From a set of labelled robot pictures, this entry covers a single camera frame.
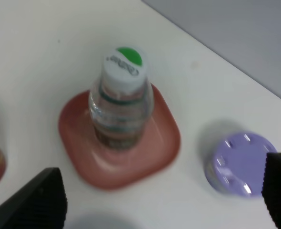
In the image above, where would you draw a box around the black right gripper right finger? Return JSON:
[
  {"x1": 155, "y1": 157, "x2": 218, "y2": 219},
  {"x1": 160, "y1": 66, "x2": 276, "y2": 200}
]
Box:
[{"x1": 261, "y1": 153, "x2": 281, "y2": 229}]

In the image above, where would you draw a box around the purple lidded round container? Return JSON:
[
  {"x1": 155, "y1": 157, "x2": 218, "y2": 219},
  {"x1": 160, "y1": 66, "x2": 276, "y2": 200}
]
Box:
[{"x1": 204, "y1": 132, "x2": 277, "y2": 198}]

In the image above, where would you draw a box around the clear water bottle green label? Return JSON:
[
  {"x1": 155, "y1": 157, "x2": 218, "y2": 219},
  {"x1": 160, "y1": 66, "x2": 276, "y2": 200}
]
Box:
[{"x1": 89, "y1": 46, "x2": 154, "y2": 149}]

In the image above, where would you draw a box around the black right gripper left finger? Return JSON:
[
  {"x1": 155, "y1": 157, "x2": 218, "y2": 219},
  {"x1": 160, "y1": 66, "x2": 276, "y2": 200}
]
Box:
[{"x1": 0, "y1": 167, "x2": 68, "y2": 229}]

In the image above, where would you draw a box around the pink square plate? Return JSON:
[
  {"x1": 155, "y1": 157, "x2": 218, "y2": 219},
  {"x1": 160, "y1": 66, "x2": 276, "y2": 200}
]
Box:
[{"x1": 58, "y1": 86, "x2": 181, "y2": 190}]

